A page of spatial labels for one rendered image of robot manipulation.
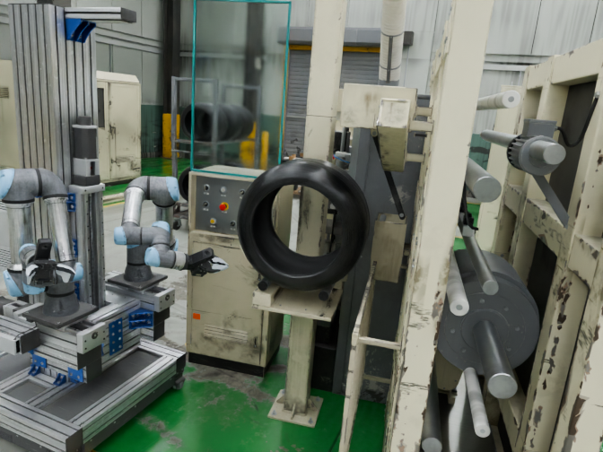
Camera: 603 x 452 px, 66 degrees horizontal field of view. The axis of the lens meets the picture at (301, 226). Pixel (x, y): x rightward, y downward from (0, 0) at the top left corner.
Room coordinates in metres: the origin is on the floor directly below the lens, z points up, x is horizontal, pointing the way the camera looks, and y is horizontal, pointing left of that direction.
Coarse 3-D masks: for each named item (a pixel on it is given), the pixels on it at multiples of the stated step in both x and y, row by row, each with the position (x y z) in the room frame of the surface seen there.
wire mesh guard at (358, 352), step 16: (368, 288) 1.79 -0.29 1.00; (368, 304) 1.98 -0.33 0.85; (368, 320) 2.20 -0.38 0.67; (352, 336) 1.38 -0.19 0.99; (368, 336) 2.24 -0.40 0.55; (352, 352) 1.38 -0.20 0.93; (352, 368) 1.37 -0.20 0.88; (352, 384) 1.52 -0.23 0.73; (352, 400) 1.64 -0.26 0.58; (352, 416) 1.75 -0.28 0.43; (352, 432) 1.78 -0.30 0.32
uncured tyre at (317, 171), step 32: (320, 160) 2.12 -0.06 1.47; (256, 192) 1.96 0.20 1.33; (320, 192) 1.89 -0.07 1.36; (352, 192) 1.92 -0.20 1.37; (256, 224) 2.21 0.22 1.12; (352, 224) 1.87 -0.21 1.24; (256, 256) 1.95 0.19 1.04; (288, 256) 2.20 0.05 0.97; (320, 256) 2.18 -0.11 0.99; (352, 256) 1.88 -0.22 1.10; (288, 288) 1.95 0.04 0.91; (320, 288) 1.93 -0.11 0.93
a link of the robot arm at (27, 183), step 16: (0, 176) 1.79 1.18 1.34; (16, 176) 1.81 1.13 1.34; (32, 176) 1.84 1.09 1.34; (0, 192) 1.77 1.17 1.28; (16, 192) 1.80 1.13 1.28; (32, 192) 1.84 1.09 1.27; (16, 208) 1.81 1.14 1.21; (16, 224) 1.81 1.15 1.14; (16, 240) 1.81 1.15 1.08; (32, 240) 1.86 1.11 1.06; (16, 256) 1.80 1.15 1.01; (16, 272) 1.79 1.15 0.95; (16, 288) 1.78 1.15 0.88
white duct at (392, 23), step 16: (384, 0) 2.53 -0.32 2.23; (400, 0) 2.49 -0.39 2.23; (384, 16) 2.58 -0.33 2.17; (400, 16) 2.55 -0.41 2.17; (384, 32) 2.62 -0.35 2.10; (400, 32) 2.61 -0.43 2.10; (384, 48) 2.68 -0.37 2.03; (400, 48) 2.68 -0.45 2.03; (384, 64) 2.73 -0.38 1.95; (400, 64) 2.76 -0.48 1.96
